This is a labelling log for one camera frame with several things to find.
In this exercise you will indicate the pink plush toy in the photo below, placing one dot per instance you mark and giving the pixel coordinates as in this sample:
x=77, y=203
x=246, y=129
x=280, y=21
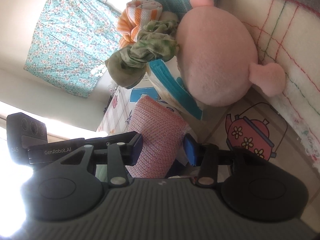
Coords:
x=218, y=59

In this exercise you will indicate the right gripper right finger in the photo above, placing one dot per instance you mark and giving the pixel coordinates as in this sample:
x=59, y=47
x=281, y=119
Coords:
x=208, y=158

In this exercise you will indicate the pink knitted cloth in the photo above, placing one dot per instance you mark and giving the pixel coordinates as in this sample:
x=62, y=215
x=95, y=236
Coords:
x=163, y=132

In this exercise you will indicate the teal floral wall cloth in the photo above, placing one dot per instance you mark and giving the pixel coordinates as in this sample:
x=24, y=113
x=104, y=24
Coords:
x=71, y=42

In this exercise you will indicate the white teal tissue pack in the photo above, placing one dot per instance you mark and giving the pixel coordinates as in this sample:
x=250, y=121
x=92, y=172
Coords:
x=170, y=87

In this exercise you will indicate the green floral scrunchie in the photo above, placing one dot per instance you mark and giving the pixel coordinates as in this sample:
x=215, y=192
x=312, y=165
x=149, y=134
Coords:
x=156, y=41

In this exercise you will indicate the white blanket coloured stitching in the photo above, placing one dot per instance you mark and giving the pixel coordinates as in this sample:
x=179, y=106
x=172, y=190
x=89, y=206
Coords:
x=287, y=32

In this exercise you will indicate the orange striped rolled towel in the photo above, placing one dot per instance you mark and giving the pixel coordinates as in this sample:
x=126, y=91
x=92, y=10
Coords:
x=137, y=14

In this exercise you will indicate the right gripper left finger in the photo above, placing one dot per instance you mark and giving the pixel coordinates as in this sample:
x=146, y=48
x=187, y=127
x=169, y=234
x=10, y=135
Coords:
x=116, y=152

